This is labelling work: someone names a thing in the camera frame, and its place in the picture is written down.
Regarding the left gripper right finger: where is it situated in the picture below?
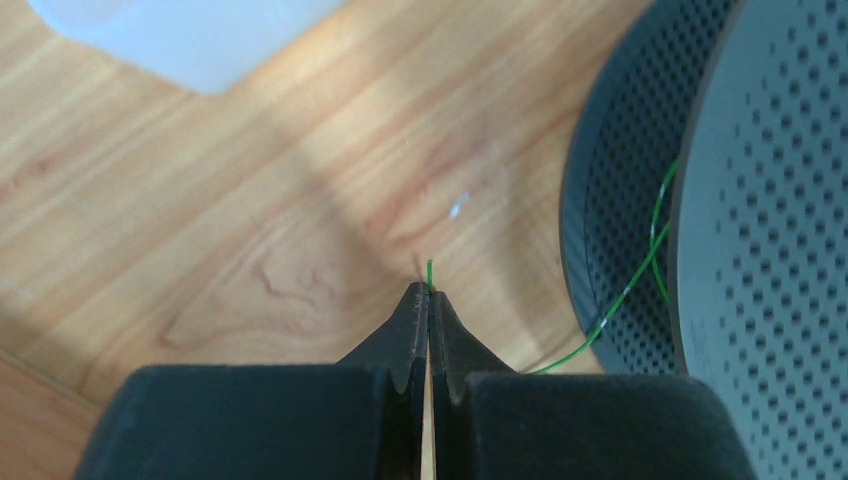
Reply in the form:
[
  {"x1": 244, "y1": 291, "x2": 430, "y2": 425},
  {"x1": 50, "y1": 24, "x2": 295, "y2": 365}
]
[{"x1": 429, "y1": 292, "x2": 755, "y2": 479}]

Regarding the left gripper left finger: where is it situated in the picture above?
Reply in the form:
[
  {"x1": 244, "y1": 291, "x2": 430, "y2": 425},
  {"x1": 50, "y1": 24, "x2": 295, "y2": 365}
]
[{"x1": 75, "y1": 283, "x2": 430, "y2": 479}]

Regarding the green wire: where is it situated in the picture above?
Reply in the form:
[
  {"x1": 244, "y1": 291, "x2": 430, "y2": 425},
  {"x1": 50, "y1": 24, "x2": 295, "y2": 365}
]
[{"x1": 425, "y1": 155, "x2": 682, "y2": 376}]

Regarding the dark grey spool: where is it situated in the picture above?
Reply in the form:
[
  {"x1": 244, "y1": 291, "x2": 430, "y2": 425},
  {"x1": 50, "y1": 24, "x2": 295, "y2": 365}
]
[{"x1": 560, "y1": 1, "x2": 847, "y2": 479}]

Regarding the wooden compartment tray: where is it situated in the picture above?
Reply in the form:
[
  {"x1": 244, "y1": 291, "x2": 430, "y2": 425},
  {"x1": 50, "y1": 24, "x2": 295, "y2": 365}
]
[{"x1": 1, "y1": 350, "x2": 103, "y2": 479}]

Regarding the translucent plastic bin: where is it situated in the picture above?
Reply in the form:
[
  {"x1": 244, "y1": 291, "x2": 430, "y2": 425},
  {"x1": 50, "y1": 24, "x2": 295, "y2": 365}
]
[{"x1": 30, "y1": 0, "x2": 342, "y2": 94}]

